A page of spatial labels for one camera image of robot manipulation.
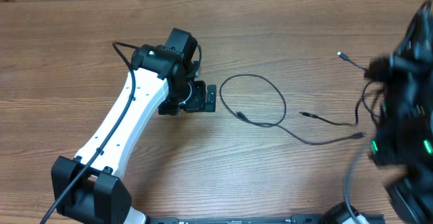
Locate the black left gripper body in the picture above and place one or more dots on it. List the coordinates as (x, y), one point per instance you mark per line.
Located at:
(191, 98)

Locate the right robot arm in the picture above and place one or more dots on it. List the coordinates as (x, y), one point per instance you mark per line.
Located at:
(404, 132)

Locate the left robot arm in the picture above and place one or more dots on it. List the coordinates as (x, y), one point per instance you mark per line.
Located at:
(164, 79)

